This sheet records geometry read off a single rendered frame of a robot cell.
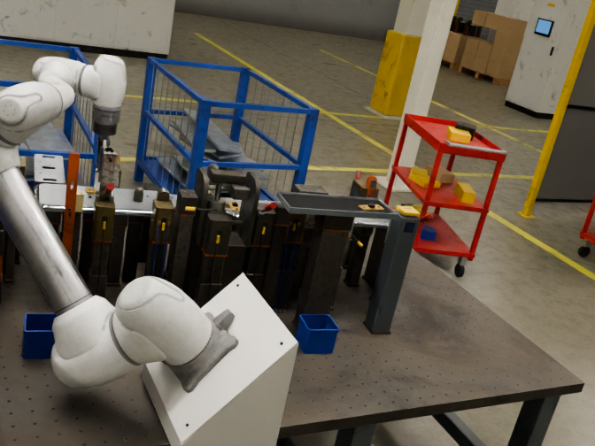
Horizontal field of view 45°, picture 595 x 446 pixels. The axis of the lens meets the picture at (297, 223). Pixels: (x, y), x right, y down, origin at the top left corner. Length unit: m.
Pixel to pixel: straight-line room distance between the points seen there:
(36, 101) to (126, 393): 0.80
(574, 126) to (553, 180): 0.52
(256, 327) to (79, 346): 0.44
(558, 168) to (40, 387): 5.66
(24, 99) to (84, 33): 8.53
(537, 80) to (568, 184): 5.70
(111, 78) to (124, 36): 8.11
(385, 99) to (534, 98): 3.71
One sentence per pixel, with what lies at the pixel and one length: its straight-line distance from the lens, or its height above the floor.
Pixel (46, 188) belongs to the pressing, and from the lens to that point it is 2.49.
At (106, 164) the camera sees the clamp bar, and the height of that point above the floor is 1.18.
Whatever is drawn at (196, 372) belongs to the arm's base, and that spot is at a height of 0.86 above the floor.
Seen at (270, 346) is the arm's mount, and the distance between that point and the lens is 1.78.
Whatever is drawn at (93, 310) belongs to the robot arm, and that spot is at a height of 0.97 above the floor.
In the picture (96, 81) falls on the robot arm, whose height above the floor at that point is 1.38.
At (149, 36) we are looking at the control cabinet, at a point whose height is 0.32.
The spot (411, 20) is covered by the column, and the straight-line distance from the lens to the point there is 9.61.
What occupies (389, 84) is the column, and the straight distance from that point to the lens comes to 9.65.
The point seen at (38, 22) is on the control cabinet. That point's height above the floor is 0.33.
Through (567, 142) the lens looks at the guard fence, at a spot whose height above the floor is 0.73.
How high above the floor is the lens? 1.89
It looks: 21 degrees down
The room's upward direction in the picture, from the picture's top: 12 degrees clockwise
